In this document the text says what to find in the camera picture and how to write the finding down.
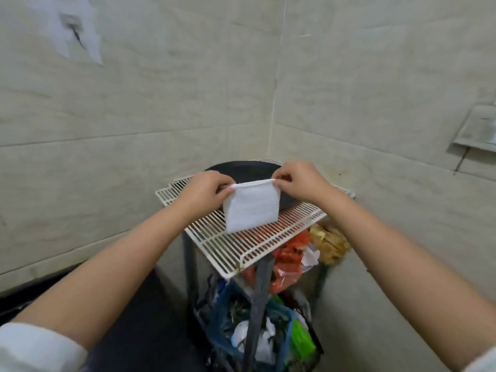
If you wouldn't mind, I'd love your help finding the green packet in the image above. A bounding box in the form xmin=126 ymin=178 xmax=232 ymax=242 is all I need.
xmin=290 ymin=319 xmax=317 ymax=361

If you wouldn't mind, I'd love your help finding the crumpled white paper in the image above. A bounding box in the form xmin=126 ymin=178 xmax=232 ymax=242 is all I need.
xmin=301 ymin=246 xmax=321 ymax=268

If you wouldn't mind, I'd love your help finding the white wire rack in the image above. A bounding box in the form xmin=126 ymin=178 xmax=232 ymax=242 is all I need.
xmin=155 ymin=158 xmax=355 ymax=280

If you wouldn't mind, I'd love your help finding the red plastic bag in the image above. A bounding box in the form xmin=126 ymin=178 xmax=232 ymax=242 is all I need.
xmin=243 ymin=229 xmax=312 ymax=295

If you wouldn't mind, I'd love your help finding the person's left forearm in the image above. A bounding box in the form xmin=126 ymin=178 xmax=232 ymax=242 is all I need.
xmin=11 ymin=199 xmax=196 ymax=351

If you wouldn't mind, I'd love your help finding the person's right forearm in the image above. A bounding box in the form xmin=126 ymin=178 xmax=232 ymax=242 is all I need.
xmin=316 ymin=188 xmax=496 ymax=364

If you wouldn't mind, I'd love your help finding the white plastic bag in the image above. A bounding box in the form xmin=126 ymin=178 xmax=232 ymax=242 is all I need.
xmin=231 ymin=317 xmax=277 ymax=365

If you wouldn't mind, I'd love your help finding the black wok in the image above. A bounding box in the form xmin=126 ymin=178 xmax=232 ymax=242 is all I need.
xmin=204 ymin=160 xmax=311 ymax=212

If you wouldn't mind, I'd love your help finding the person's right hand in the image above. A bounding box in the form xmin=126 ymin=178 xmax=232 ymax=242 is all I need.
xmin=272 ymin=161 xmax=335 ymax=206

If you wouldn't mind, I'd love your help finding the white sleeve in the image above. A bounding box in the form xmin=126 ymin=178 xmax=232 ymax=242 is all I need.
xmin=462 ymin=344 xmax=496 ymax=372
xmin=0 ymin=322 xmax=89 ymax=372

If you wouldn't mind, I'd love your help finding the person's left hand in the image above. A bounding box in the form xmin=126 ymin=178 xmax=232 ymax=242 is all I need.
xmin=173 ymin=170 xmax=236 ymax=222

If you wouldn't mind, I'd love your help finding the blue plastic basket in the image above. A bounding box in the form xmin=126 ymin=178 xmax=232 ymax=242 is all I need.
xmin=203 ymin=281 xmax=296 ymax=372

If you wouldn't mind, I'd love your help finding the grey wall socket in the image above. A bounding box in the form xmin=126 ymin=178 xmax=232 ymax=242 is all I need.
xmin=451 ymin=104 xmax=496 ymax=154

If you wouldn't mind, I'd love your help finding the white cloth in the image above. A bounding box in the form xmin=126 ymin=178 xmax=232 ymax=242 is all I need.
xmin=223 ymin=179 xmax=281 ymax=234

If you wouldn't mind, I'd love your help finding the white left sleeve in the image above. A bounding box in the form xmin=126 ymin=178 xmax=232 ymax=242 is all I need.
xmin=0 ymin=322 xmax=89 ymax=372

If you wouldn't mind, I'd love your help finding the dark grey metal stand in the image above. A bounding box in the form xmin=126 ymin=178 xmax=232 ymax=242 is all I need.
xmin=181 ymin=232 xmax=331 ymax=372

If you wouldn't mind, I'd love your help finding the yellow brown food packet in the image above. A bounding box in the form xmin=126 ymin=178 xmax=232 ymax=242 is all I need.
xmin=309 ymin=222 xmax=352 ymax=266

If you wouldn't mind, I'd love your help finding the white right sleeve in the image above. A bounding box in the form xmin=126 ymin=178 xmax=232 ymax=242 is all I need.
xmin=462 ymin=344 xmax=496 ymax=372

